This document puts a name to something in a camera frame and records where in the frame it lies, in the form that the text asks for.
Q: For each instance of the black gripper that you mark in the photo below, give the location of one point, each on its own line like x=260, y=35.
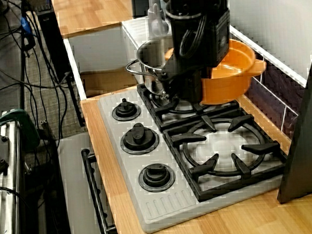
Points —
x=217, y=37

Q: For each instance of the orange plastic toy pot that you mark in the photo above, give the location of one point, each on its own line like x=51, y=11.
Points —
x=228, y=82

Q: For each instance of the black burner grate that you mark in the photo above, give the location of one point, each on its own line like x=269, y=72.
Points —
x=244, y=168
x=147, y=104

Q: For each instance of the stainless steel cooking pot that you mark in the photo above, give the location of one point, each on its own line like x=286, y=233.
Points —
x=148, y=69

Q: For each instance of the black stove knob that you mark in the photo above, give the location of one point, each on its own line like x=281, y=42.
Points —
x=126, y=110
x=156, y=178
x=139, y=138

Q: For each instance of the grey toy faucet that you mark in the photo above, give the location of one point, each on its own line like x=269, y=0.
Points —
x=155, y=18

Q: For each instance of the brown cardboard sheet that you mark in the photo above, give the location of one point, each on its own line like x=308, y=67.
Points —
x=108, y=83

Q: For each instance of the dark tiled backsplash panel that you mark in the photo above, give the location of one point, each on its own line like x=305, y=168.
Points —
x=277, y=95

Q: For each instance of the black base box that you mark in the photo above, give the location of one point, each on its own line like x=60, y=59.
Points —
x=138, y=3

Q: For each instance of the white toy sink basin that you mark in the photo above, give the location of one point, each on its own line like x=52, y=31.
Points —
x=97, y=48

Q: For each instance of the grey toy stove panel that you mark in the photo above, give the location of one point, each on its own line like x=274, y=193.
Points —
x=162, y=207

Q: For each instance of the black side panel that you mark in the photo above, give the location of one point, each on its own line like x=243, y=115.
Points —
x=307, y=138

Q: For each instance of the wooden table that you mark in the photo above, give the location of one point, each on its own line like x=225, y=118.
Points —
x=89, y=11

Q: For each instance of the wooden kitchen countertop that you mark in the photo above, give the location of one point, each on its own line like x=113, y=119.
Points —
x=233, y=224

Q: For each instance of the black computer tower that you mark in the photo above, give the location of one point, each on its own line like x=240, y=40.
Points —
x=51, y=44

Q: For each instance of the white oven cabinet front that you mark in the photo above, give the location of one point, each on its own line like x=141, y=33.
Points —
x=74, y=181

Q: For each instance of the aluminium frame rail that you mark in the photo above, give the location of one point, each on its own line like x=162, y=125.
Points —
x=11, y=186

